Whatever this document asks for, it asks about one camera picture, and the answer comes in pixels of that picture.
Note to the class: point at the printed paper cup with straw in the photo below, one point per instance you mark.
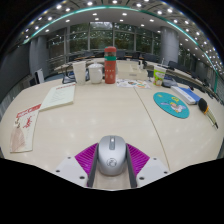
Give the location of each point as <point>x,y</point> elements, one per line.
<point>159,76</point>

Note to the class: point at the ceiling lights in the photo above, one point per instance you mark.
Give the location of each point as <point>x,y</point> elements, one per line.
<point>124,14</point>

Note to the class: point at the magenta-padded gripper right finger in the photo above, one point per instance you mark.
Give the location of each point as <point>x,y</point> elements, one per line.
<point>151,168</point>

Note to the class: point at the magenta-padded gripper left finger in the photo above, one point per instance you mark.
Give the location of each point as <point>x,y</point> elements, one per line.
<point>71,168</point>

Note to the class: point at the silver grey computer mouse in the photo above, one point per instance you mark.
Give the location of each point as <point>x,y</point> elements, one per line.
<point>111,156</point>

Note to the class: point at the blue and white book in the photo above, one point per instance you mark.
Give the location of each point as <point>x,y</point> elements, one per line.
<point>186,95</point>

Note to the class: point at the tall white plastic cup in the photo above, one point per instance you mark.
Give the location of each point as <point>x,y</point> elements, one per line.
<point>79,73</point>

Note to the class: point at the cream cardboard box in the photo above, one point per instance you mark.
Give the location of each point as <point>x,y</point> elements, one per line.
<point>131,70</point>

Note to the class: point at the dark office chairs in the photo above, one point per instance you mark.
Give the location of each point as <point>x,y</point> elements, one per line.
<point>150,57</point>

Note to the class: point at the colourful sticker sheet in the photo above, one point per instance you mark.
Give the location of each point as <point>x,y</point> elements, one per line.
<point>132,83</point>

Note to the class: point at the long curved conference desk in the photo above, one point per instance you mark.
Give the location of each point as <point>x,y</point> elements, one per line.
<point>186,75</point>

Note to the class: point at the red bottle with green band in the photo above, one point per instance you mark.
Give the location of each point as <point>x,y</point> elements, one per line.
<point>110,68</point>

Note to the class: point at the round teal cartoon mouse pad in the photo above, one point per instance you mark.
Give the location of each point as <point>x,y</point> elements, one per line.
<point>170,105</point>

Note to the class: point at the red and white leaflet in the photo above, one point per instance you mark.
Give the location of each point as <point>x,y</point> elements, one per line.
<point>24,128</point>

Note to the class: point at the cream paper booklet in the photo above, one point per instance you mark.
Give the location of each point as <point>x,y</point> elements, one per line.
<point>59,96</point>

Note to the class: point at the white lidded mug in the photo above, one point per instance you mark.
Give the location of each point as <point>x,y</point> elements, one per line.
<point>95,75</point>

